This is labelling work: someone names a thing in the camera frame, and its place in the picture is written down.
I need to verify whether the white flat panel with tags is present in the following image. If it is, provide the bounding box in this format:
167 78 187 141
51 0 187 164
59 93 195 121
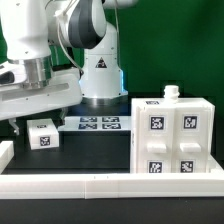
58 116 131 132

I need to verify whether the white U-shaped fence frame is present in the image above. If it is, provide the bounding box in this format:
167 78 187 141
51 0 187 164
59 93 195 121
0 141 224 199

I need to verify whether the white small box part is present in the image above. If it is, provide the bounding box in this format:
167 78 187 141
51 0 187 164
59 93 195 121
27 119 59 150

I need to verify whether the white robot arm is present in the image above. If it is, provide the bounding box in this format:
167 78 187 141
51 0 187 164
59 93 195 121
0 0 139 132

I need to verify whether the white small door part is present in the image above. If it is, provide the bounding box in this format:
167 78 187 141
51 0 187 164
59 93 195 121
138 106 174 174

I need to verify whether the white cabinet body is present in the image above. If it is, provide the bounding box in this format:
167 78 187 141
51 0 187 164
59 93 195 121
130 85 215 174

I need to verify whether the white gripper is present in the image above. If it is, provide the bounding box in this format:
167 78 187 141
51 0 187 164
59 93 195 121
0 68 82 135

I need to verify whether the white hanging cable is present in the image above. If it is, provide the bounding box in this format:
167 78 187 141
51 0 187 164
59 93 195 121
54 0 84 73

